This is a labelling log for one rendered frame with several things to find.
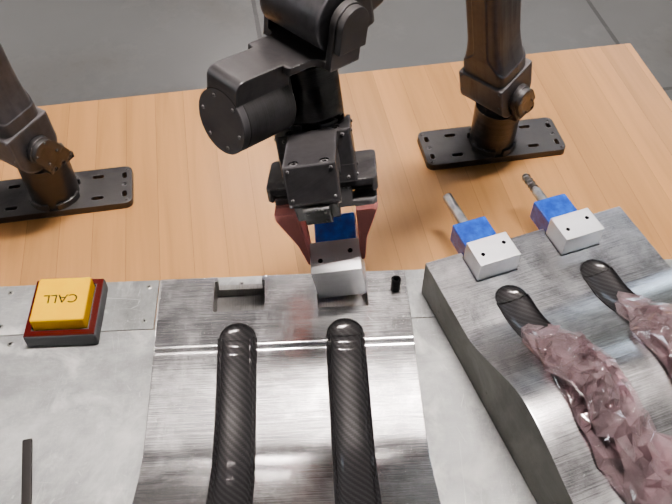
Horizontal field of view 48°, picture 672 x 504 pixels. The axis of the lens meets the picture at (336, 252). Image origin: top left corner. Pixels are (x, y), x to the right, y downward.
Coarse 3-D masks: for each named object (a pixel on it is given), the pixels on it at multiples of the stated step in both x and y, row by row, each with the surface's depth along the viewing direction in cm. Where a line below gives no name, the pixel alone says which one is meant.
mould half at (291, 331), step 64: (192, 320) 77; (256, 320) 77; (320, 320) 77; (384, 320) 77; (192, 384) 73; (320, 384) 73; (384, 384) 73; (192, 448) 69; (256, 448) 69; (320, 448) 69; (384, 448) 69
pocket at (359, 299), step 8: (344, 296) 82; (352, 296) 82; (360, 296) 82; (320, 304) 81; (328, 304) 81; (336, 304) 81; (344, 304) 81; (352, 304) 81; (360, 304) 81; (368, 304) 78
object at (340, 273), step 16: (320, 224) 78; (336, 224) 77; (352, 224) 77; (320, 240) 77; (336, 240) 75; (352, 240) 75; (320, 256) 74; (336, 256) 74; (352, 256) 74; (320, 272) 73; (336, 272) 73; (352, 272) 74; (320, 288) 76; (336, 288) 76; (352, 288) 76
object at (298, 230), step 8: (280, 200) 71; (280, 208) 71; (288, 208) 71; (280, 216) 70; (288, 216) 70; (296, 216) 70; (280, 224) 70; (288, 224) 70; (296, 224) 70; (304, 224) 75; (288, 232) 71; (296, 232) 71; (304, 232) 75; (296, 240) 72; (304, 240) 72; (304, 248) 73; (304, 256) 74
